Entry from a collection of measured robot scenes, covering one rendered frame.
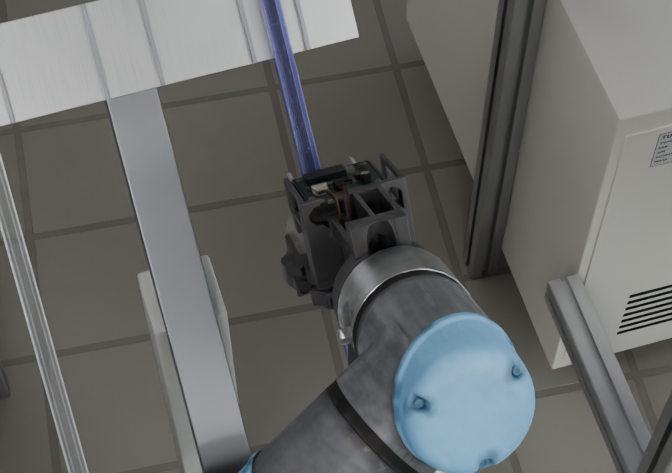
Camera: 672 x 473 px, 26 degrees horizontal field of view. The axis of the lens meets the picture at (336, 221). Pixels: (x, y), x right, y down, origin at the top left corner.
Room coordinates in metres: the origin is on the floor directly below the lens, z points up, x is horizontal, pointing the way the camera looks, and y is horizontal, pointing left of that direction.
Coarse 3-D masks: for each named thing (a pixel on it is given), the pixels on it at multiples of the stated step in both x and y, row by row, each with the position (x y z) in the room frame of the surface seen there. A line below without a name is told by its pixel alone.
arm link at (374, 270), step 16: (384, 256) 0.45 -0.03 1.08; (400, 256) 0.45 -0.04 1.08; (416, 256) 0.45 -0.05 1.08; (432, 256) 0.45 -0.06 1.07; (352, 272) 0.45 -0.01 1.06; (368, 272) 0.44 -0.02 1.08; (384, 272) 0.43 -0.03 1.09; (400, 272) 0.43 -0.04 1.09; (448, 272) 0.44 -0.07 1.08; (352, 288) 0.43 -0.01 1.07; (368, 288) 0.42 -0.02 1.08; (464, 288) 0.43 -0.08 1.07; (352, 304) 0.42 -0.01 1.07; (352, 320) 0.41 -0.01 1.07; (352, 336) 0.40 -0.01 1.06
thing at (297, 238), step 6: (288, 174) 0.58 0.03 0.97; (288, 222) 0.57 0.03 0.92; (288, 228) 0.56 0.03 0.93; (294, 228) 0.56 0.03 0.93; (294, 234) 0.55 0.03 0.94; (300, 234) 0.55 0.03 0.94; (294, 240) 0.54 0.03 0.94; (300, 240) 0.54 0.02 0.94; (300, 246) 0.53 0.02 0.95; (300, 252) 0.53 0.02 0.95; (306, 252) 0.53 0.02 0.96
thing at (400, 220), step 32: (384, 160) 0.56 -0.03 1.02; (288, 192) 0.54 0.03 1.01; (320, 192) 0.52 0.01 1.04; (352, 192) 0.52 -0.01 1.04; (384, 192) 0.51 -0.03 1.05; (320, 224) 0.50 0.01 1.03; (352, 224) 0.47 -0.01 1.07; (384, 224) 0.48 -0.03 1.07; (320, 256) 0.49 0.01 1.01; (352, 256) 0.46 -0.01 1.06; (320, 288) 0.48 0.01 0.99
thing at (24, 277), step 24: (0, 168) 0.59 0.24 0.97; (0, 192) 0.57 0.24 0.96; (0, 216) 0.56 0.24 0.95; (24, 240) 0.55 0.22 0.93; (24, 264) 0.54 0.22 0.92; (24, 288) 0.52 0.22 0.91; (24, 312) 0.51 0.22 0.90; (48, 336) 0.50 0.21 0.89; (48, 360) 0.48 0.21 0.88; (48, 384) 0.47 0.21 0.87; (72, 432) 0.44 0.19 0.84; (72, 456) 0.43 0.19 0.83
